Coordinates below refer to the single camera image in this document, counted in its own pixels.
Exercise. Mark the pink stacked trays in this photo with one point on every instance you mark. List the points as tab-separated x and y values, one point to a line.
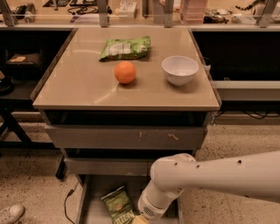
192	11

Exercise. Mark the green chip bag on counter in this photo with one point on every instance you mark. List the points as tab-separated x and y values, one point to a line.
125	49

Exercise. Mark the green jalapeno chip bag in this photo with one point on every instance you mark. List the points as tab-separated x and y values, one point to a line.
119	206

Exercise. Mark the white sneaker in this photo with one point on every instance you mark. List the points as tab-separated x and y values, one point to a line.
11	214

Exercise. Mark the black table frame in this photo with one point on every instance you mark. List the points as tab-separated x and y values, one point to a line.
11	123

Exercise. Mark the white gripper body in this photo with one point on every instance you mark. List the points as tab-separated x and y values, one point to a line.
148	209

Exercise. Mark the grey drawer cabinet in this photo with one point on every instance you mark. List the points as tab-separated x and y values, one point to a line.
78	89

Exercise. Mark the top grey drawer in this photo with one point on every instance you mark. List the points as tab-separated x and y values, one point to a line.
126	138

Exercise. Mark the open bottom drawer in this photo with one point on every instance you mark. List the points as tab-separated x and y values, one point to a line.
92	209

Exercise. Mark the white bowl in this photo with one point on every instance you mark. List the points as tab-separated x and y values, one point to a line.
179	70

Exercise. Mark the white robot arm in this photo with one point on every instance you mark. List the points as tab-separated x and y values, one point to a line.
253	176

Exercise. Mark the grey drawer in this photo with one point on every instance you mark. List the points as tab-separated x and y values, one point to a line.
119	167
126	138

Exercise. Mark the orange fruit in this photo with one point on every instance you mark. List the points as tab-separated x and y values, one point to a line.
125	72

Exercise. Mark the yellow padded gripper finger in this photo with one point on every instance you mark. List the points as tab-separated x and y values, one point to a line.
139	219

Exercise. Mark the middle grey drawer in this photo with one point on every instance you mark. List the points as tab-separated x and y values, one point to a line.
119	167

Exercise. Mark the white box on bench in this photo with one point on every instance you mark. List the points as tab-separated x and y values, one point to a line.
127	9

